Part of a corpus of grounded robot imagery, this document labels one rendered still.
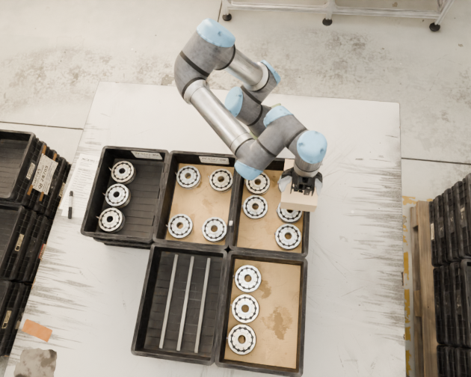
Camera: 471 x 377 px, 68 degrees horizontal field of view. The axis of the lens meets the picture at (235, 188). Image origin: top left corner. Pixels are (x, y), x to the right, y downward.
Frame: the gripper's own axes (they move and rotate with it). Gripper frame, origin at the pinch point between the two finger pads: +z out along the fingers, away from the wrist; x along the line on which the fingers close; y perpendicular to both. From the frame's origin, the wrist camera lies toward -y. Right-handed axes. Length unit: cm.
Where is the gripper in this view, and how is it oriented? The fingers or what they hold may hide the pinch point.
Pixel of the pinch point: (300, 183)
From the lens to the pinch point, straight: 123.9
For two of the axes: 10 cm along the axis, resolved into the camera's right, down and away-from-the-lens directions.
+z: 0.7, 3.4, 9.4
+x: 9.9, 1.1, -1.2
